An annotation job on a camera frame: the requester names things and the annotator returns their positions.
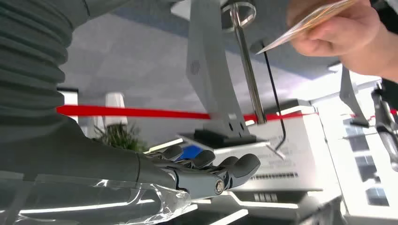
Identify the person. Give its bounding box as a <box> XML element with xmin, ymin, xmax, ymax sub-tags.
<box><xmin>286</xmin><ymin>0</ymin><xmax>398</xmax><ymax>83</ymax></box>

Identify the potted green plant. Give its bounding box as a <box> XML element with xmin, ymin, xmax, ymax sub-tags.
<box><xmin>93</xmin><ymin>92</ymin><xmax>147</xmax><ymax>153</ymax></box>

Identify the red barrier belt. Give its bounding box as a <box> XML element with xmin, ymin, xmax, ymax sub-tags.
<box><xmin>57</xmin><ymin>105</ymin><xmax>318</xmax><ymax>122</ymax></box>

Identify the blue round object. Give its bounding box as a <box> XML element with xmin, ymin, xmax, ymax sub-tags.
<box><xmin>176</xmin><ymin>145</ymin><xmax>203</xmax><ymax>162</ymax></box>

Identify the white printed display board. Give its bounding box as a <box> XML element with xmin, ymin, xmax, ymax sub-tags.
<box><xmin>242</xmin><ymin>107</ymin><xmax>324</xmax><ymax>192</ymax></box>

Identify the black stanchion post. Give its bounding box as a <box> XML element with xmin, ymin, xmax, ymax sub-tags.
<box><xmin>249</xmin><ymin>39</ymin><xmax>287</xmax><ymax>151</ymax></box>

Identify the chrome stanchion post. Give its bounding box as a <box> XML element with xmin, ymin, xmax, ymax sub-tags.
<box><xmin>221</xmin><ymin>1</ymin><xmax>268</xmax><ymax>125</ymax></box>
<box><xmin>371</xmin><ymin>82</ymin><xmax>398</xmax><ymax>173</ymax></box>

